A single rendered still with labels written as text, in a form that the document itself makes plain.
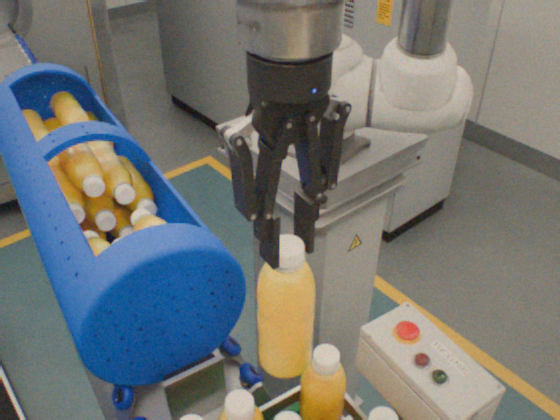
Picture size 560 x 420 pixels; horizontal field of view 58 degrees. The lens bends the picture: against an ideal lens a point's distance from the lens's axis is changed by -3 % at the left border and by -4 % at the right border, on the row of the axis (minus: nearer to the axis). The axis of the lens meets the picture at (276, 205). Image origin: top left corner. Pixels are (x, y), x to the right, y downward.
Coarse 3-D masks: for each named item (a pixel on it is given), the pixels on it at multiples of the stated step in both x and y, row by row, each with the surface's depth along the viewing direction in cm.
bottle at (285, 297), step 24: (264, 264) 61; (264, 288) 59; (288, 288) 58; (312, 288) 60; (264, 312) 61; (288, 312) 59; (312, 312) 62; (264, 336) 64; (288, 336) 62; (312, 336) 66; (264, 360) 67; (288, 360) 65
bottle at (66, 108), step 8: (56, 96) 137; (64, 96) 136; (72, 96) 138; (56, 104) 135; (64, 104) 132; (72, 104) 132; (56, 112) 133; (64, 112) 130; (72, 112) 129; (80, 112) 130; (64, 120) 129; (72, 120) 128; (80, 120) 128; (88, 120) 131
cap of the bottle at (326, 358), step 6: (318, 348) 76; (324, 348) 76; (330, 348) 76; (318, 354) 75; (324, 354) 75; (330, 354) 75; (336, 354) 75; (318, 360) 74; (324, 360) 74; (330, 360) 74; (336, 360) 74; (318, 366) 75; (324, 366) 74; (330, 366) 74; (336, 366) 75
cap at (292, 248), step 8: (280, 240) 59; (288, 240) 59; (296, 240) 59; (280, 248) 58; (288, 248) 57; (296, 248) 57; (304, 248) 58; (280, 256) 57; (288, 256) 56; (296, 256) 57; (280, 264) 57; (288, 264) 57; (296, 264) 58
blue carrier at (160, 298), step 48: (0, 96) 126; (48, 96) 138; (96, 96) 139; (0, 144) 120; (48, 144) 101; (48, 192) 91; (48, 240) 86; (144, 240) 76; (192, 240) 78; (96, 288) 72; (144, 288) 76; (192, 288) 81; (240, 288) 87; (96, 336) 75; (144, 336) 80; (192, 336) 86; (144, 384) 86
